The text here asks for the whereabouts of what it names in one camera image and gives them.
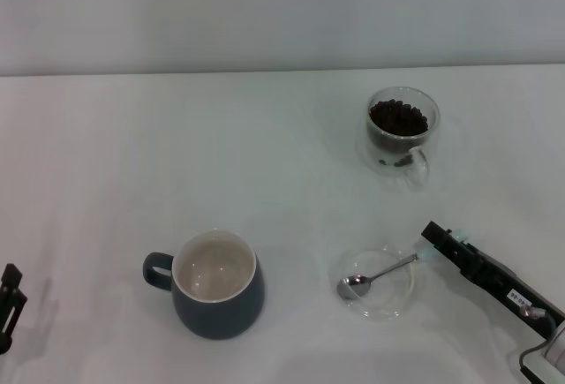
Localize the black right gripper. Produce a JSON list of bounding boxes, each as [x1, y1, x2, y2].
[[420, 220, 565, 340]]

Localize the light blue handled metal spoon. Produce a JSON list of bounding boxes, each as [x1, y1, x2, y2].
[[336, 230, 471, 302]]

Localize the dark grey ceramic mug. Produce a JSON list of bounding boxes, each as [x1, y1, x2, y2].
[[141, 230, 267, 341]]

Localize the brown coffee beans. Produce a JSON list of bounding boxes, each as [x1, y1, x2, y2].
[[366, 98, 430, 169]]

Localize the clear glass saucer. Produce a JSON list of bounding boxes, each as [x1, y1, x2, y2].
[[330, 245, 420, 322]]

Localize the clear double-wall glass cup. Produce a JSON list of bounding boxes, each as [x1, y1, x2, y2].
[[355, 86, 441, 192]]

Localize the right wrist connector cable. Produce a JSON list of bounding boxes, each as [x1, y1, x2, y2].
[[516, 303, 558, 374]]

